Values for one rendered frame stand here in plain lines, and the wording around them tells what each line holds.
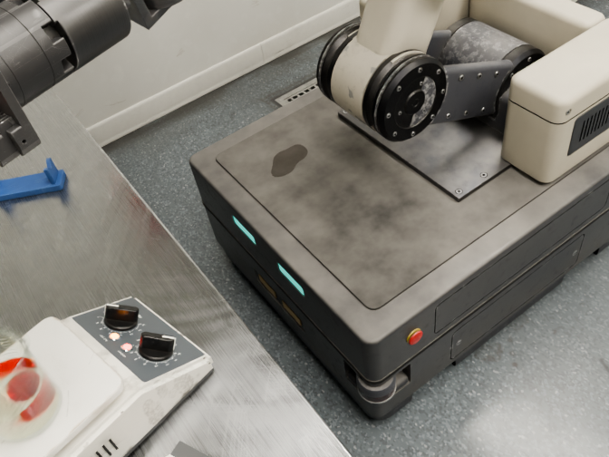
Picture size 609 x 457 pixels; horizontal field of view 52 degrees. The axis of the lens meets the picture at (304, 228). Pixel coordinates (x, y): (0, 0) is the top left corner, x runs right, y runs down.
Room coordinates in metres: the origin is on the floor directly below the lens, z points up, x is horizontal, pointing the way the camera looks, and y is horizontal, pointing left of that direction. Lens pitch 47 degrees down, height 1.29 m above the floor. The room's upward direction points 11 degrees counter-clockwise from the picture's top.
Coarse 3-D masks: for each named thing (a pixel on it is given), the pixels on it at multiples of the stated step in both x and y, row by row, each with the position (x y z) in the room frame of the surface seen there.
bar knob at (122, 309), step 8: (112, 304) 0.39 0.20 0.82; (104, 312) 0.39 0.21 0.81; (112, 312) 0.39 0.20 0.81; (120, 312) 0.38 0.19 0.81; (128, 312) 0.38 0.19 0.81; (136, 312) 0.38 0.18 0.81; (104, 320) 0.38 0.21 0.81; (112, 320) 0.38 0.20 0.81; (120, 320) 0.38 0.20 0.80; (128, 320) 0.38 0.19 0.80; (136, 320) 0.38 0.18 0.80; (112, 328) 0.37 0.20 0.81; (120, 328) 0.37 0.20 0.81; (128, 328) 0.37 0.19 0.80
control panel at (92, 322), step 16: (128, 304) 0.41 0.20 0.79; (80, 320) 0.38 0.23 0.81; (96, 320) 0.38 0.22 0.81; (144, 320) 0.39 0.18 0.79; (160, 320) 0.39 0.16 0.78; (96, 336) 0.36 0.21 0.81; (128, 336) 0.36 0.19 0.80; (176, 336) 0.36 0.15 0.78; (112, 352) 0.34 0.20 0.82; (128, 352) 0.34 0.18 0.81; (176, 352) 0.34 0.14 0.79; (192, 352) 0.34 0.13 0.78; (128, 368) 0.32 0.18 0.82; (144, 368) 0.32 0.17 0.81; (160, 368) 0.32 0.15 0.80
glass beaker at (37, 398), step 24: (0, 336) 0.31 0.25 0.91; (24, 336) 0.29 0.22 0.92; (0, 360) 0.31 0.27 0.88; (24, 360) 0.28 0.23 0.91; (0, 384) 0.26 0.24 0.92; (24, 384) 0.27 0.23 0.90; (48, 384) 0.28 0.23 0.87; (0, 408) 0.25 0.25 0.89; (24, 408) 0.26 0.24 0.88; (48, 408) 0.27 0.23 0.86; (0, 432) 0.25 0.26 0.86; (24, 432) 0.25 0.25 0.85
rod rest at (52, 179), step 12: (48, 168) 0.67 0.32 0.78; (0, 180) 0.69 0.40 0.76; (12, 180) 0.69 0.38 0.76; (24, 180) 0.68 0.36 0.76; (36, 180) 0.68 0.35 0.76; (48, 180) 0.67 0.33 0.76; (60, 180) 0.67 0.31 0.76; (0, 192) 0.67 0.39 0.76; (12, 192) 0.66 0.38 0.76; (24, 192) 0.66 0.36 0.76; (36, 192) 0.66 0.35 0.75; (48, 192) 0.66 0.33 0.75
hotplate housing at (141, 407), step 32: (64, 320) 0.38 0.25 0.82; (96, 352) 0.34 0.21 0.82; (128, 384) 0.30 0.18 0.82; (160, 384) 0.30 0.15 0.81; (192, 384) 0.32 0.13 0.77; (96, 416) 0.27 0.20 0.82; (128, 416) 0.27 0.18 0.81; (160, 416) 0.29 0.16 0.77; (64, 448) 0.25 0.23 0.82; (96, 448) 0.25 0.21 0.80; (128, 448) 0.26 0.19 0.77
